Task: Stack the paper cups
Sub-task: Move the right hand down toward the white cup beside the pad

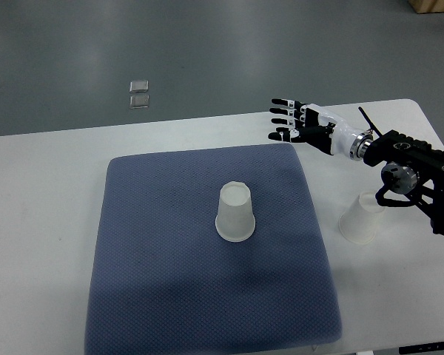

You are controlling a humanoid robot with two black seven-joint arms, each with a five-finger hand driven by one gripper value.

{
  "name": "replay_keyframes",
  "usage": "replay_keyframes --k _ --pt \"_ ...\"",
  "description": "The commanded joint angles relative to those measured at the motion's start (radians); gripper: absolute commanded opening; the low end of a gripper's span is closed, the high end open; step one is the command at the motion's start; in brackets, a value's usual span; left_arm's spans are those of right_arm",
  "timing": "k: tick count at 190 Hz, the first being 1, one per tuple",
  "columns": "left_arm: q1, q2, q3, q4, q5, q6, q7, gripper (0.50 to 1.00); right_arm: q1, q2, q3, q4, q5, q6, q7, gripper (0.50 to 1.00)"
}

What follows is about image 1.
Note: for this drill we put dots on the black table control panel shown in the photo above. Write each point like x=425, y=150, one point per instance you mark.
x=421, y=348

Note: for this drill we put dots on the lower floor socket plate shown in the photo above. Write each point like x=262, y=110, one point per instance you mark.
x=139, y=101

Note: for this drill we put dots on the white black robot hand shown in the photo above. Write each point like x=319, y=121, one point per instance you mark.
x=327, y=131

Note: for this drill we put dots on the wooden furniture corner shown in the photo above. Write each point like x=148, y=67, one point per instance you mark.
x=427, y=6

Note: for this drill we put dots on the floor socket plate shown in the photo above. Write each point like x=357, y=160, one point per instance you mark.
x=138, y=86
x=139, y=101

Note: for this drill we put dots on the upper floor socket plate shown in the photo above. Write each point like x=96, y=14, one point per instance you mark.
x=138, y=86

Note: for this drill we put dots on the blue grey fabric mat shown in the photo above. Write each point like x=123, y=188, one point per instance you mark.
x=165, y=282

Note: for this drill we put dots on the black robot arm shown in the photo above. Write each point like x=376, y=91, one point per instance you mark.
x=413, y=172

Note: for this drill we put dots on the white paper cup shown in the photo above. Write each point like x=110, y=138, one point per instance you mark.
x=235, y=221
x=360, y=222

